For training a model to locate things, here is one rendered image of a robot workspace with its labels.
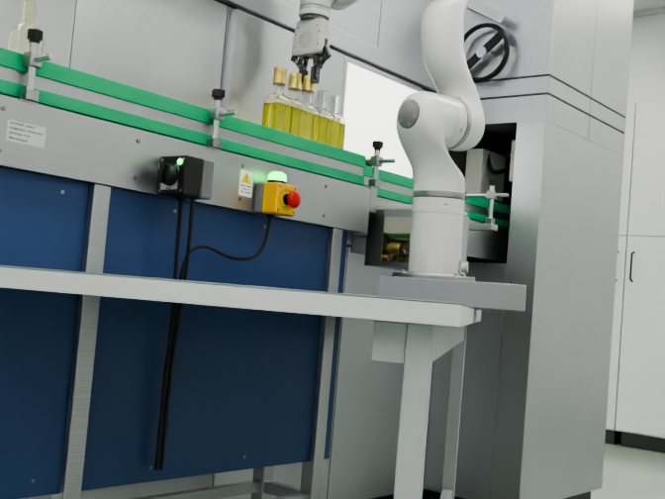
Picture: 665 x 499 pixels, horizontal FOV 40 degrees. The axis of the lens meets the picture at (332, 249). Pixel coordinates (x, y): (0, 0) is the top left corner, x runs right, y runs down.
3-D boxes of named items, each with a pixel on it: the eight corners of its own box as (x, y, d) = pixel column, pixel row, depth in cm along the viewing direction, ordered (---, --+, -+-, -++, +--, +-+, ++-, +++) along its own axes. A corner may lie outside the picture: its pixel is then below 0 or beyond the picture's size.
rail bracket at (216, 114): (215, 151, 202) (221, 92, 203) (238, 149, 197) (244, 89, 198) (202, 148, 199) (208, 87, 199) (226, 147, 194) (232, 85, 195)
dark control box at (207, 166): (185, 202, 193) (189, 162, 193) (211, 201, 188) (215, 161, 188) (155, 196, 187) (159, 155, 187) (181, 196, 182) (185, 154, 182)
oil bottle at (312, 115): (298, 183, 249) (305, 106, 250) (314, 183, 246) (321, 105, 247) (285, 180, 245) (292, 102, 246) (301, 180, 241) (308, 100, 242)
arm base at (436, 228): (478, 281, 217) (483, 204, 217) (470, 281, 199) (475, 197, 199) (400, 276, 222) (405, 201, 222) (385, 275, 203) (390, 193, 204)
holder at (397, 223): (383, 269, 266) (388, 217, 267) (465, 273, 249) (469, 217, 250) (347, 264, 253) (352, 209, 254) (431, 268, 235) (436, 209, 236)
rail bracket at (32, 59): (33, 106, 166) (41, 34, 167) (56, 103, 161) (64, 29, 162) (13, 101, 163) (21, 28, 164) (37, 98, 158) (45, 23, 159)
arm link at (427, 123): (475, 201, 210) (481, 98, 211) (421, 192, 198) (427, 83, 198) (435, 201, 219) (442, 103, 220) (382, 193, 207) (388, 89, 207)
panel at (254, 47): (407, 186, 311) (415, 88, 313) (414, 186, 309) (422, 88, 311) (217, 135, 241) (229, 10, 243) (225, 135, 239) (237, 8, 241)
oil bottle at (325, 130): (313, 186, 254) (319, 111, 255) (329, 186, 250) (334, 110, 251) (299, 183, 249) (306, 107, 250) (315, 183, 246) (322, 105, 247)
